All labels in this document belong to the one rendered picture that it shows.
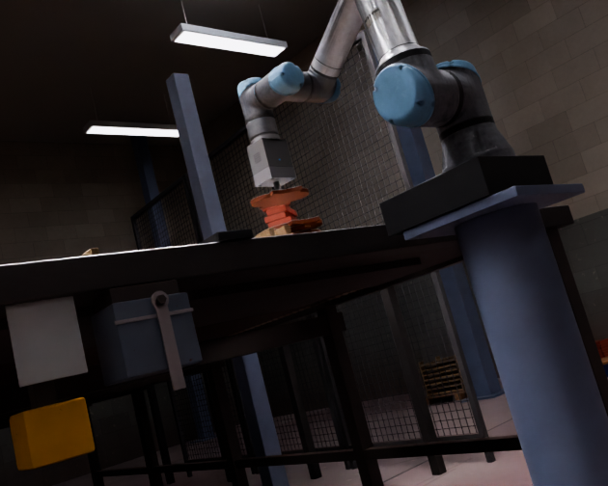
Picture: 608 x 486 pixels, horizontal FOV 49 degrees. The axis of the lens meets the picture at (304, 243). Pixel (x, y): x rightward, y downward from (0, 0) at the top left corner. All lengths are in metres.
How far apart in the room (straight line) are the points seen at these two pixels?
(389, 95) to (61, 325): 0.72
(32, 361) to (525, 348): 0.86
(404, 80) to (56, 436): 0.85
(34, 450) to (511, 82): 6.13
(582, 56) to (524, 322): 5.27
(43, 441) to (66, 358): 0.13
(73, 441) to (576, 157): 5.74
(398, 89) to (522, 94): 5.41
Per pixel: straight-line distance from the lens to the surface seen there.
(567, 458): 1.35
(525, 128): 6.63
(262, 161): 1.62
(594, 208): 6.33
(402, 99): 1.29
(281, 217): 2.55
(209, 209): 3.64
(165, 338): 1.09
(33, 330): 1.06
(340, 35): 1.65
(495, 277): 1.32
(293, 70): 1.62
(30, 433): 1.02
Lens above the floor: 0.67
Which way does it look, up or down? 10 degrees up
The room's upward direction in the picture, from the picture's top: 15 degrees counter-clockwise
